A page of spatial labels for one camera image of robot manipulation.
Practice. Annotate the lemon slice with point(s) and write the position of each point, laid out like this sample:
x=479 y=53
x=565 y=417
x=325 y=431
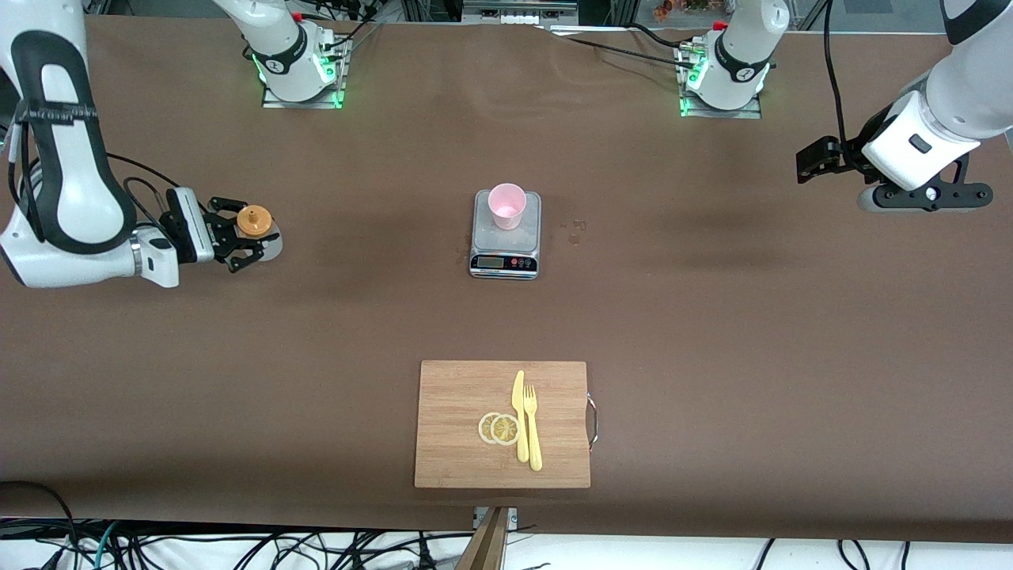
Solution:
x=505 y=430
x=483 y=428

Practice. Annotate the sauce bottle with orange cap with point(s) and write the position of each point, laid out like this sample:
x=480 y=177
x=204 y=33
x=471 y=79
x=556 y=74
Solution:
x=253 y=220

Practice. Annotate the silver digital kitchen scale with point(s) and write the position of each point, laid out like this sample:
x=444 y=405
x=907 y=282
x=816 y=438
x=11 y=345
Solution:
x=530 y=237

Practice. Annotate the aluminium frame post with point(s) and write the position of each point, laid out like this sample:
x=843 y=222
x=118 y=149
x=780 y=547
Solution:
x=411 y=9
x=625 y=9

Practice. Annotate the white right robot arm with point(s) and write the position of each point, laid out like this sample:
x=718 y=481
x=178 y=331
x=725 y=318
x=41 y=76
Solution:
x=71 y=198

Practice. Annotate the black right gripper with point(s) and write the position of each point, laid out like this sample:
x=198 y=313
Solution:
x=212 y=233

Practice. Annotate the yellow plastic fork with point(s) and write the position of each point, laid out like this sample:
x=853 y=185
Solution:
x=535 y=451

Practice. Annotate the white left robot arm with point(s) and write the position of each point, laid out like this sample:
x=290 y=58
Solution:
x=950 y=103

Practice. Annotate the wooden post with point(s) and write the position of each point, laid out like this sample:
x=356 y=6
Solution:
x=484 y=550

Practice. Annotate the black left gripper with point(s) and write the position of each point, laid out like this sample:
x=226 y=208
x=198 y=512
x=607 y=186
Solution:
x=848 y=152

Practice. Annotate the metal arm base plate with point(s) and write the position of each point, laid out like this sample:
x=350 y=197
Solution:
x=301 y=104
x=744 y=113

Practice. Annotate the pink plastic cup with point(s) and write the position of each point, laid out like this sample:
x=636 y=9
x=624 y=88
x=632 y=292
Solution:
x=506 y=207

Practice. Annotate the small metal table bracket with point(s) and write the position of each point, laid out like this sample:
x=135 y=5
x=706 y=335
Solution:
x=514 y=518

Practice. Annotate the grey power strip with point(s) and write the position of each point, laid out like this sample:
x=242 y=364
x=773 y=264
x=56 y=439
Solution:
x=518 y=16

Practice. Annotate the yellow plastic knife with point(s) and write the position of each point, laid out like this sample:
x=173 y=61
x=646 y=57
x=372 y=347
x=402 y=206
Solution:
x=518 y=396

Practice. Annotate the wooden cutting board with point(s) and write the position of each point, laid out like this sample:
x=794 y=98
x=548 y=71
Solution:
x=459 y=396

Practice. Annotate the orange background object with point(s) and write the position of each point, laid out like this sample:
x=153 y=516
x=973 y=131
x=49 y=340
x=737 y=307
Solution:
x=665 y=9

